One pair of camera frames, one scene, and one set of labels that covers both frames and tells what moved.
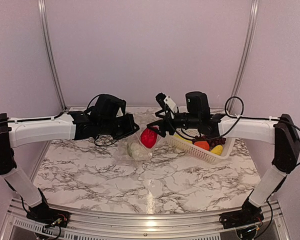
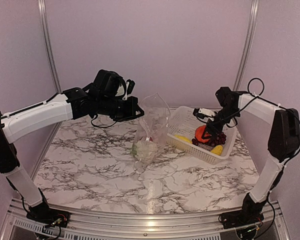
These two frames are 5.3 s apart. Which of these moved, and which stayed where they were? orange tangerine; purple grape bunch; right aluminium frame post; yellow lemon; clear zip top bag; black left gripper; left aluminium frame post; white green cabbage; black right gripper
Moved: white green cabbage; black left gripper; orange tangerine; clear zip top bag; black right gripper
Stayed: purple grape bunch; yellow lemon; right aluminium frame post; left aluminium frame post
